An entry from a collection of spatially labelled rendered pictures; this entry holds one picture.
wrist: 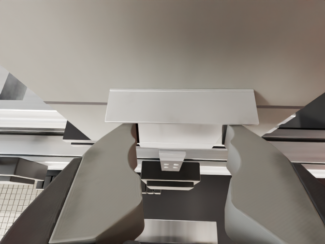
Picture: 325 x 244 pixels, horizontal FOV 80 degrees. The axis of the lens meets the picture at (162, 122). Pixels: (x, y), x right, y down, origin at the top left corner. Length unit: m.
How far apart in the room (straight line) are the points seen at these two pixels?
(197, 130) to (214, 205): 0.58
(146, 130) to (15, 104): 0.17
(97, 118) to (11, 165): 0.37
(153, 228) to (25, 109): 0.20
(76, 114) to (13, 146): 0.43
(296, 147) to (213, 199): 0.33
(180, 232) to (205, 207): 0.51
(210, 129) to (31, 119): 0.23
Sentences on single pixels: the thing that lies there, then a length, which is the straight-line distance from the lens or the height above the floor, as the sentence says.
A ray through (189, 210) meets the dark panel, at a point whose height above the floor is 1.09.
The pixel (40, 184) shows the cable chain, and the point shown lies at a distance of 0.71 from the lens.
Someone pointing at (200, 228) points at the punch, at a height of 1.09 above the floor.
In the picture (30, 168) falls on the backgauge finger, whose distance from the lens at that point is 0.55.
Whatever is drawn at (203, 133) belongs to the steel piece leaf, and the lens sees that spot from 0.19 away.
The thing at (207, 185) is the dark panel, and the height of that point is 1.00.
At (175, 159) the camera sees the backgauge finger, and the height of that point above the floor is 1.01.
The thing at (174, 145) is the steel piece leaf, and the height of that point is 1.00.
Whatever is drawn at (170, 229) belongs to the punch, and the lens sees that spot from 0.23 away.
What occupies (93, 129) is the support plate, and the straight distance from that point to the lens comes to 0.20.
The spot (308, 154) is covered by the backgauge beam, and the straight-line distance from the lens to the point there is 0.57.
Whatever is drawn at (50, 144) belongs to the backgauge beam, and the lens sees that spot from 0.55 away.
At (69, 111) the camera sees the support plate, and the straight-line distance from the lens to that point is 0.17.
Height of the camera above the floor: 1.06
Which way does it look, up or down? 22 degrees down
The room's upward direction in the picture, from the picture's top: 178 degrees counter-clockwise
